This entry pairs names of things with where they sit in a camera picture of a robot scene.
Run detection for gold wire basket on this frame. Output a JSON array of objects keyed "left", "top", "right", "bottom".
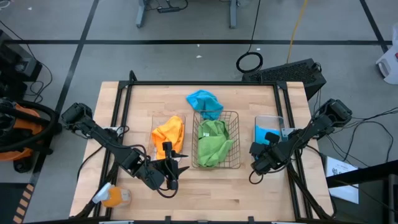
[{"left": 191, "top": 110, "right": 242, "bottom": 170}]

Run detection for black floor cable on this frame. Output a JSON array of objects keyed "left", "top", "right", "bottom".
[
  {"left": 323, "top": 107, "right": 398, "bottom": 163},
  {"left": 0, "top": 20, "right": 54, "bottom": 103}
]

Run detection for yellow hanging cable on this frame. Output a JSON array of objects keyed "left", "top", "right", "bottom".
[{"left": 285, "top": 0, "right": 309, "bottom": 64}]

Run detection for coiled black cable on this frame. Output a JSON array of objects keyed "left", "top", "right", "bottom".
[{"left": 235, "top": 0, "right": 264, "bottom": 74}]

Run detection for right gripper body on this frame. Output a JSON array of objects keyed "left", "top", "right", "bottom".
[{"left": 248, "top": 131, "right": 292, "bottom": 176}]

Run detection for clear plastic bin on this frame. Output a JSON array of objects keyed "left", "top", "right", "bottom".
[
  {"left": 253, "top": 114, "right": 286, "bottom": 162},
  {"left": 146, "top": 112, "right": 187, "bottom": 164}
]

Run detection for grey metal mount bracket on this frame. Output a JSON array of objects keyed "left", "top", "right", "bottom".
[
  {"left": 104, "top": 126, "right": 125, "bottom": 138},
  {"left": 280, "top": 126, "right": 295, "bottom": 141}
]

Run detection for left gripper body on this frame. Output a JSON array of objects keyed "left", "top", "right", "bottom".
[{"left": 151, "top": 141, "right": 180, "bottom": 191}]

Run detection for black power strip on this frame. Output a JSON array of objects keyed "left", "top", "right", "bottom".
[{"left": 157, "top": 6, "right": 182, "bottom": 14}]

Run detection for orange black vacuum cleaner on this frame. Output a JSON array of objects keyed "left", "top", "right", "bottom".
[{"left": 0, "top": 98, "right": 63, "bottom": 174}]

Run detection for black table frame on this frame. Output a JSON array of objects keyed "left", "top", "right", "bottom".
[{"left": 74, "top": 70, "right": 336, "bottom": 224}]

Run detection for green microfiber towel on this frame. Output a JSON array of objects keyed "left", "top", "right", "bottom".
[
  {"left": 197, "top": 133, "right": 235, "bottom": 168},
  {"left": 198, "top": 119, "right": 231, "bottom": 147}
]

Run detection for white printed paper sheet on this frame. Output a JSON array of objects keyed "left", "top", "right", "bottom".
[{"left": 325, "top": 155, "right": 360, "bottom": 205}]

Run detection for grey desk leg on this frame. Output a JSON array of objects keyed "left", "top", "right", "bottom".
[
  {"left": 135, "top": 0, "right": 149, "bottom": 29},
  {"left": 228, "top": 0, "right": 239, "bottom": 30}
]

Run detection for orange microfiber towel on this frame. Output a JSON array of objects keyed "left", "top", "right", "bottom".
[
  {"left": 151, "top": 129, "right": 184, "bottom": 161},
  {"left": 158, "top": 114, "right": 186, "bottom": 147}
]

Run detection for black equipment case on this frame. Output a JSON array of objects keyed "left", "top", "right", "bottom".
[{"left": 0, "top": 29, "right": 43, "bottom": 100}]

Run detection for black hazard-striped mat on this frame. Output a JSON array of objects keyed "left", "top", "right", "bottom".
[{"left": 0, "top": 182, "right": 35, "bottom": 224}]

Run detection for orange spray bottle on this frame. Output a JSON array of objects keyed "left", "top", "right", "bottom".
[{"left": 92, "top": 182, "right": 132, "bottom": 208}]

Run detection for black metal stand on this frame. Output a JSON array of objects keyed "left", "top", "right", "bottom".
[{"left": 325, "top": 160, "right": 398, "bottom": 224}]

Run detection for black computer tower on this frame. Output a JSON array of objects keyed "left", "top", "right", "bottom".
[{"left": 241, "top": 58, "right": 327, "bottom": 101}]

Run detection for white plastic stool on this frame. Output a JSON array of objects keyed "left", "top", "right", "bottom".
[{"left": 375, "top": 23, "right": 398, "bottom": 85}]

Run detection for blue microfiber towel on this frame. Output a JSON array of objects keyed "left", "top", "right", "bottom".
[
  {"left": 254, "top": 124, "right": 281, "bottom": 146},
  {"left": 185, "top": 89, "right": 224, "bottom": 121}
]

